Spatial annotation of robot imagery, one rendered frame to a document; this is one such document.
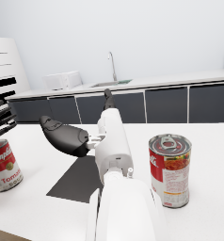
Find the red tomato soup can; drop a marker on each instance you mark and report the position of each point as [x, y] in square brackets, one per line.
[3, 166]

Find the red vegetable soup can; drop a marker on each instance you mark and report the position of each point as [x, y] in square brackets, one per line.
[170, 171]

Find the dark grey square mat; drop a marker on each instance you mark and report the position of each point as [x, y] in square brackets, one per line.
[76, 180]

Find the white slatted shelf unit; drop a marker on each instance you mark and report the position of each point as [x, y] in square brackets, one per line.
[5, 69]

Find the steel kitchen sink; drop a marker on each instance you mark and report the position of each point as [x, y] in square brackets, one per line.
[110, 83]

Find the dark grey kitchen cabinets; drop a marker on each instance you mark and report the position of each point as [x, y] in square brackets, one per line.
[167, 105]

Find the white microwave oven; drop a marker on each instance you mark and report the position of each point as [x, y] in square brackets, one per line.
[62, 80]

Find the chrome sink faucet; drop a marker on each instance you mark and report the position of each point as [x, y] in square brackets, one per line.
[112, 66]

